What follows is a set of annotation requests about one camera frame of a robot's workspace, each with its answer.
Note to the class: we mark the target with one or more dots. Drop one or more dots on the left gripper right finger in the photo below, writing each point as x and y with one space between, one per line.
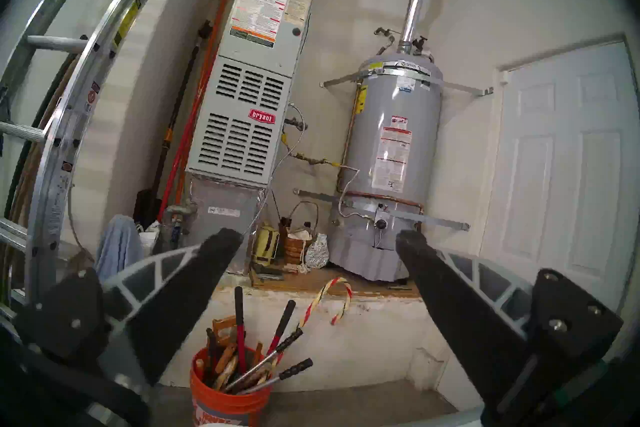
460 311

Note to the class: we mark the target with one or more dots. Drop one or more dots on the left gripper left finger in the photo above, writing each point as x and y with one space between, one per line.
170 301

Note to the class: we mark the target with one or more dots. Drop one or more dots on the blue cloth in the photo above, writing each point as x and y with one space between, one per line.
120 246

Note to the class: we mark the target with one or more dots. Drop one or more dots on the yellow jug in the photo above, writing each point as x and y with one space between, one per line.
265 243

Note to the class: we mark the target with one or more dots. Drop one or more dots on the orange bucket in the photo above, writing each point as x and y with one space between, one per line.
225 403

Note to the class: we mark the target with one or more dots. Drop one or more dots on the steel tool with black grip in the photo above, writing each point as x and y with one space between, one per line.
292 371
280 346

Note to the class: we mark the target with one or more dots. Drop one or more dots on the wooden platform board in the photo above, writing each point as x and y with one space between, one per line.
310 283

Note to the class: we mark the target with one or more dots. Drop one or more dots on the striped candy cane decoration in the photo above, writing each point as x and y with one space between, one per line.
312 303

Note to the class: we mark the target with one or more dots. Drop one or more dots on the crumpled aluminium foil bundle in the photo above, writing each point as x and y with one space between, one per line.
316 253

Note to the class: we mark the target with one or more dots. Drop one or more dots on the grey water heater tank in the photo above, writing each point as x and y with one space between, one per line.
395 156

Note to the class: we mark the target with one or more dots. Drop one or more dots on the white panel door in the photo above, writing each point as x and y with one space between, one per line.
565 171

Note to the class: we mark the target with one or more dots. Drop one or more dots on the black pole with orange band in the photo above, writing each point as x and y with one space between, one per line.
175 121

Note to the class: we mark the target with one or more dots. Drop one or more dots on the long red pole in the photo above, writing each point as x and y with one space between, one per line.
192 121

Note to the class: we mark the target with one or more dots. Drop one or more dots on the grey Bryant furnace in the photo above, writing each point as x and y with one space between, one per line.
245 131

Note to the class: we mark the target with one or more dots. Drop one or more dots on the gas pipe with yellow valve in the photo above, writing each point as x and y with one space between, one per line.
310 160

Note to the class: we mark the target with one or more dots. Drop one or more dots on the aluminium extension ladder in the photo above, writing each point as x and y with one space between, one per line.
65 131

